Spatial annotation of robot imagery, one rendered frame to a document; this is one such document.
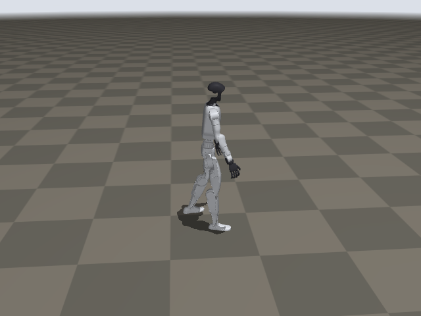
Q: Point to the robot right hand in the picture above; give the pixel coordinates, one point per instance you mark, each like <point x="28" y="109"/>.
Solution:
<point x="233" y="168"/>

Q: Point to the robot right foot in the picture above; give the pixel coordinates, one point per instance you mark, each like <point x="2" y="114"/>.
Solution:
<point x="221" y="227"/>

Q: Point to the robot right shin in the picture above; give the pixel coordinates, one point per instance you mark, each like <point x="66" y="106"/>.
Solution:
<point x="213" y="205"/>

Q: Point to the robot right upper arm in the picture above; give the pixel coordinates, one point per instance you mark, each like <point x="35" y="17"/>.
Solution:
<point x="215" y="121"/>

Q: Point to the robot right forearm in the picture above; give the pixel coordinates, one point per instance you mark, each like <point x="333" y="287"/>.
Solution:
<point x="223" y="146"/>

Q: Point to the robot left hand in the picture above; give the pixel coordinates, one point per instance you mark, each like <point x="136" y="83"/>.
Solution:
<point x="217" y="148"/>

